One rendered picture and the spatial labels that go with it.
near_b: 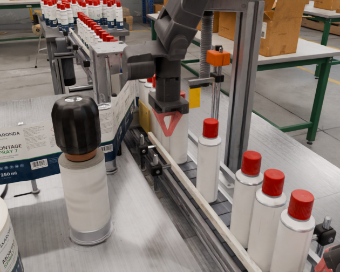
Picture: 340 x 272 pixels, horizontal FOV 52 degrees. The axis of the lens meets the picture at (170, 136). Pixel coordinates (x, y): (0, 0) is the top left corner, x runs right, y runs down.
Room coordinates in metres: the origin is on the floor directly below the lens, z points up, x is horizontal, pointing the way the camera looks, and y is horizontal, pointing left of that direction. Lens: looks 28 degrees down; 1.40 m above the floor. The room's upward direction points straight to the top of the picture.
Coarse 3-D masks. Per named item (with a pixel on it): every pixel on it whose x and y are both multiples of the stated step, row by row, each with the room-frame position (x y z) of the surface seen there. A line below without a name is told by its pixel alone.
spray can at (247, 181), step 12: (252, 156) 0.52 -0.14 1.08; (252, 168) 0.51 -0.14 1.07; (240, 180) 0.51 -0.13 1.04; (252, 180) 0.51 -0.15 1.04; (240, 192) 0.51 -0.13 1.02; (252, 192) 0.50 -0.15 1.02; (240, 204) 0.51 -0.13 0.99; (252, 204) 0.50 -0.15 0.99; (240, 216) 0.51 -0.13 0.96; (240, 228) 0.50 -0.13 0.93; (240, 240) 0.50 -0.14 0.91
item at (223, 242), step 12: (144, 132) 1.02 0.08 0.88; (168, 168) 0.80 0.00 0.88; (180, 168) 0.80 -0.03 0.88; (192, 168) 0.80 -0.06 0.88; (192, 180) 0.74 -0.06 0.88; (216, 204) 0.65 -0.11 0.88; (228, 204) 0.65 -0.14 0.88; (204, 216) 0.60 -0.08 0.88; (228, 216) 0.60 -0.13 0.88; (228, 228) 0.56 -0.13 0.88; (228, 252) 0.50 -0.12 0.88; (240, 264) 0.47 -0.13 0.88
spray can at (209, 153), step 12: (204, 120) 0.67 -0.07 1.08; (216, 120) 0.67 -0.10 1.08; (204, 132) 0.66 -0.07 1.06; (216, 132) 0.66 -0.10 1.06; (204, 144) 0.65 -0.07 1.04; (216, 144) 0.65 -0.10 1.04; (204, 156) 0.65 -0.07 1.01; (216, 156) 0.65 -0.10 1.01; (204, 168) 0.65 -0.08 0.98; (216, 168) 0.65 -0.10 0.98; (204, 180) 0.65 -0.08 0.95; (216, 180) 0.65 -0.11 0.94; (204, 192) 0.65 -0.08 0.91; (216, 192) 0.66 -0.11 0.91
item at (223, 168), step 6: (192, 138) 0.83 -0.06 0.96; (222, 162) 0.70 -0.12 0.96; (222, 168) 0.68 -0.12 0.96; (228, 168) 0.67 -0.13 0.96; (228, 174) 0.65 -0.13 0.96; (234, 174) 0.65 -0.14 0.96; (234, 180) 0.63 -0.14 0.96; (312, 252) 0.42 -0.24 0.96; (312, 258) 0.41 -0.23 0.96; (318, 258) 0.41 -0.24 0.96; (312, 264) 0.40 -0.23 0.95; (324, 270) 0.38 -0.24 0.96
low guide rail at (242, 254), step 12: (156, 144) 0.88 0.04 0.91; (168, 156) 0.81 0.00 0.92; (180, 180) 0.72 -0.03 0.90; (192, 192) 0.65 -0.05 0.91; (204, 204) 0.60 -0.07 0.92; (216, 216) 0.56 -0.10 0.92; (216, 228) 0.54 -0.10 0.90; (228, 240) 0.50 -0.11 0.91; (240, 252) 0.46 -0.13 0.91; (252, 264) 0.44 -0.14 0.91
